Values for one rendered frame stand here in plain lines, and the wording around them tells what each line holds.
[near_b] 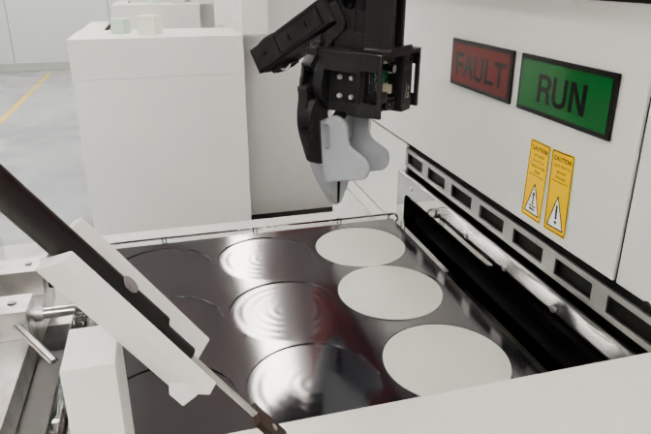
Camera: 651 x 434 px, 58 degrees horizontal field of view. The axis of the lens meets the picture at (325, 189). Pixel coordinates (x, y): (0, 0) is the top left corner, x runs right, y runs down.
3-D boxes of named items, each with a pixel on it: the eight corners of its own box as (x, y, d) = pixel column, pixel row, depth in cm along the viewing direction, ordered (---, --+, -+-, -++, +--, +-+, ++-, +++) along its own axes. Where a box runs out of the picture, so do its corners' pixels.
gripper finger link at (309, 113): (311, 168, 52) (311, 68, 49) (296, 165, 53) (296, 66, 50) (340, 155, 56) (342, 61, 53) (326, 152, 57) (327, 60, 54)
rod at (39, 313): (84, 310, 56) (82, 297, 56) (83, 318, 55) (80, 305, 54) (32, 317, 55) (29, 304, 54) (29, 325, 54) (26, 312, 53)
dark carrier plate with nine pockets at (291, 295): (391, 222, 74) (392, 218, 74) (565, 404, 43) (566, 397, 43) (103, 255, 66) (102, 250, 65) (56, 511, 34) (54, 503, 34)
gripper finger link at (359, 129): (377, 213, 55) (381, 116, 52) (325, 200, 58) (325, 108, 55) (393, 203, 58) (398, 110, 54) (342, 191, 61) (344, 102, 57)
